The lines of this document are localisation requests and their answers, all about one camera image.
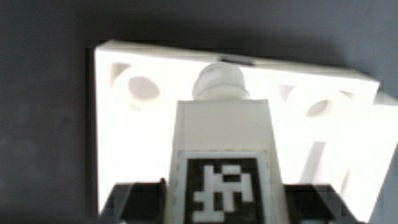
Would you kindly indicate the white square table top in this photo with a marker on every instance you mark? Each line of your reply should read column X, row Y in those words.
column 335, row 118

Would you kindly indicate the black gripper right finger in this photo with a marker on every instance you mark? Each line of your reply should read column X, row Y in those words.
column 315, row 205

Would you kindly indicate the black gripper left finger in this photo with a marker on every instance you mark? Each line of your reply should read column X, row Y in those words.
column 136, row 204

